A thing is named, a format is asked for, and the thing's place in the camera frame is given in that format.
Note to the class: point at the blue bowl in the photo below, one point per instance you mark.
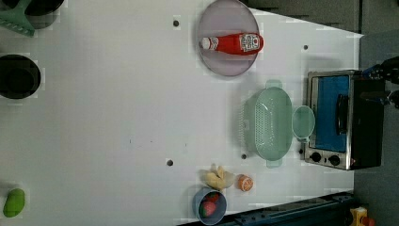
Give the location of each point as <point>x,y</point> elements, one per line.
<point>221,206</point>

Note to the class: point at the green dish rack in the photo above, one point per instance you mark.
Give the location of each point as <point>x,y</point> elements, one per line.
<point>14,19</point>

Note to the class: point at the orange slice toy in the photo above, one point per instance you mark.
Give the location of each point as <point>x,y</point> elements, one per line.
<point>245,183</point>

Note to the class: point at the red strawberry toy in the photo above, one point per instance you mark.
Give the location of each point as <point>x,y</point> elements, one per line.
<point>208,205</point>

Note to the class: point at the red ketchup bottle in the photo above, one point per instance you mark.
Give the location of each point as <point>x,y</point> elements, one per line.
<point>238,44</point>

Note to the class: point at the green mug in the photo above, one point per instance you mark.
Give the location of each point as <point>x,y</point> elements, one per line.
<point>303,123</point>

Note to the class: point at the green plastic strainer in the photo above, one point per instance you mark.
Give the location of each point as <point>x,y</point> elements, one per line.
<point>267,122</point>

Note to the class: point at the peeled banana toy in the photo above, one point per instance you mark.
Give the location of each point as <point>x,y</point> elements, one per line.
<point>217,177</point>

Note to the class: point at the black toaster oven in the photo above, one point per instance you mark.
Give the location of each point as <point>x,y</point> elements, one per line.
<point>348,130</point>

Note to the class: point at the black round pot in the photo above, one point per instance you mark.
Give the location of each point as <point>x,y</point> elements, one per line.
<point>19,77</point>

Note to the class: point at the purple round plate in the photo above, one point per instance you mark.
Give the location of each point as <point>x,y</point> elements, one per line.
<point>221,18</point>

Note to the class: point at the dark round pan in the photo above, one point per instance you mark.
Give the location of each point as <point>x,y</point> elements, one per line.
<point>37,7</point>

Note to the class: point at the green mango toy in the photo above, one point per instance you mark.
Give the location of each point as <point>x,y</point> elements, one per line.
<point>14,203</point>

